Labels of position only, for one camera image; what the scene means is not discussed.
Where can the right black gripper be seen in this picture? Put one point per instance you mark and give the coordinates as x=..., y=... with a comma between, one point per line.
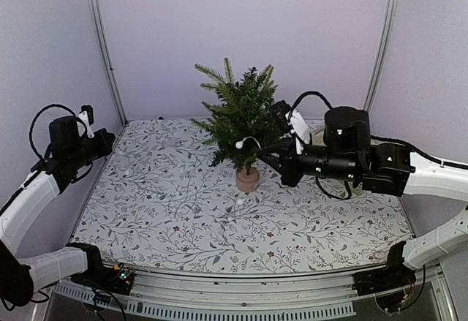
x=289, y=175

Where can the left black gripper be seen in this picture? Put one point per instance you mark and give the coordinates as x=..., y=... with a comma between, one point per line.
x=105, y=146

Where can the pale green plastic basket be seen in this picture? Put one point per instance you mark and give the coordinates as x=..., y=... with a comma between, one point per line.
x=317, y=139

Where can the small green christmas tree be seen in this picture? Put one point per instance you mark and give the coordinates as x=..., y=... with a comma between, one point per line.
x=241, y=123

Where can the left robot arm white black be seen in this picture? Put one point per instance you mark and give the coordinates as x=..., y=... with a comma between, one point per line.
x=22, y=278

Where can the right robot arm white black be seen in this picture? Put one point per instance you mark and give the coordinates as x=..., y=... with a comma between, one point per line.
x=391, y=167

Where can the floral white tablecloth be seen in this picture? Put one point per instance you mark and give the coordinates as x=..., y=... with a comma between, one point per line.
x=159, y=203

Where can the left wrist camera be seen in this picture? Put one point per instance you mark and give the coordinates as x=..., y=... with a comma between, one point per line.
x=85, y=120

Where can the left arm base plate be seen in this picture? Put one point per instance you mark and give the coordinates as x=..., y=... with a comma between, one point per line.
x=117, y=279

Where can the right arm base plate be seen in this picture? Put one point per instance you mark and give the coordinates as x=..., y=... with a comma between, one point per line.
x=381, y=279

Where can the front aluminium rail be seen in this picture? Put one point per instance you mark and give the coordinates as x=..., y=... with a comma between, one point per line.
x=319, y=295

